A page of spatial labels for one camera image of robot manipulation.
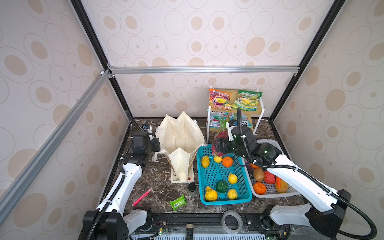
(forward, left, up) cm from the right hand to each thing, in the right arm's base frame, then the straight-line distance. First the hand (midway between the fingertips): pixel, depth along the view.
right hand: (218, 138), depth 72 cm
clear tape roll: (-27, -8, -26) cm, 39 cm away
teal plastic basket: (-9, -4, -29) cm, 30 cm away
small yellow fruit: (+3, -3, -25) cm, 25 cm away
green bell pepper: (-14, -3, -24) cm, 28 cm away
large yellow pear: (-19, +4, -23) cm, 30 cm away
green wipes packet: (-22, +21, -26) cm, 40 cm away
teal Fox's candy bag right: (+23, -20, -11) cm, 32 cm away
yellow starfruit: (+1, +5, -24) cm, 25 cm away
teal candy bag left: (+24, -1, -10) cm, 26 cm away
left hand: (+7, +31, -6) cm, 33 cm away
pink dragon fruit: (+2, -2, +2) cm, 3 cm away
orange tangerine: (0, -8, -24) cm, 25 cm away
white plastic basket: (-12, -28, -28) cm, 41 cm away
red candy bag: (+20, -2, +7) cm, 22 cm away
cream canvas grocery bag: (+20, +22, -26) cm, 40 cm away
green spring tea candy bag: (+20, -17, +6) cm, 27 cm away
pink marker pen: (-18, +41, -28) cm, 53 cm away
